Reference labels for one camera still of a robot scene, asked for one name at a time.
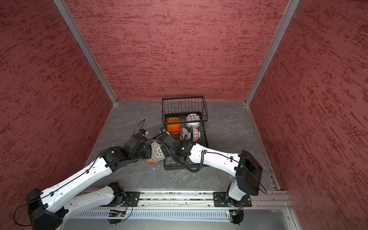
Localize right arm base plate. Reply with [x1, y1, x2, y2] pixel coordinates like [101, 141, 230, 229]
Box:
[213, 192, 252, 208]

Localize perforated cable duct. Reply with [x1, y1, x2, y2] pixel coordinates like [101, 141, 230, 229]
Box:
[72, 209, 230, 221]

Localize black wire dish rack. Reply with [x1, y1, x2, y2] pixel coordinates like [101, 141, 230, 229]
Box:
[161, 95, 209, 171]

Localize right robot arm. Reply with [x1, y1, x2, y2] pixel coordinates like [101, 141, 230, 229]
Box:
[152, 133, 266, 206]

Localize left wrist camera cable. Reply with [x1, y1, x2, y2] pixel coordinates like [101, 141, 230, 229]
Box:
[134, 119, 147, 134]

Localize right aluminium corner profile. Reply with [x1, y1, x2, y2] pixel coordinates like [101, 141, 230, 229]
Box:
[245, 0, 300, 106]

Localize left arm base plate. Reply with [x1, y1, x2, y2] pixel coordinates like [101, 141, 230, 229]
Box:
[112, 191, 141, 207]

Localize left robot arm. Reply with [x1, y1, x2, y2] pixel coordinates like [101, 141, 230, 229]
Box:
[26, 134, 151, 230]

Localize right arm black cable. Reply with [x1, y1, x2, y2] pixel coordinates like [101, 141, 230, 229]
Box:
[146, 130, 205, 173]

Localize blue patterned bowl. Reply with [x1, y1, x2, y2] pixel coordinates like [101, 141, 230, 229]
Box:
[189, 126, 201, 142]

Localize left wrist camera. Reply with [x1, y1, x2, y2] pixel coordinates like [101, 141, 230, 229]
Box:
[137, 128, 148, 137]

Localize left aluminium corner profile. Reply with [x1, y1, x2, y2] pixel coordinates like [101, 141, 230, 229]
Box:
[53, 0, 118, 106]

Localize aluminium mounting rail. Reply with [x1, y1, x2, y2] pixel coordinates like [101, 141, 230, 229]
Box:
[83, 189, 292, 209]

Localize aluminium corner profile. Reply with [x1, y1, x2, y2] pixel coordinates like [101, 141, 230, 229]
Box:
[245, 0, 300, 106]
[53, 0, 118, 106]

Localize white bowl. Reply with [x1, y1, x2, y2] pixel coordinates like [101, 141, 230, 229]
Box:
[186, 113, 201, 128]

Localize orange bowl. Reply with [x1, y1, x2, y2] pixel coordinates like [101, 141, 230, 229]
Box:
[166, 117, 182, 135]

